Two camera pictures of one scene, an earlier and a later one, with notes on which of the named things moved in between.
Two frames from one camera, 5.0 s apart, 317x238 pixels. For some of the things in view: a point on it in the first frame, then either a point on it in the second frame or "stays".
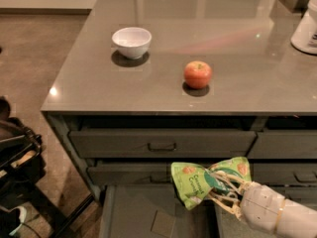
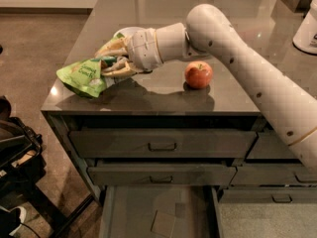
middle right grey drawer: (284, 174) stays
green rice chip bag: (196, 183) → (85, 76)
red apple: (197, 74) stays
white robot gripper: (261, 204) → (144, 49)
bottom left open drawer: (154, 211) stays
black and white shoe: (11, 220) stays
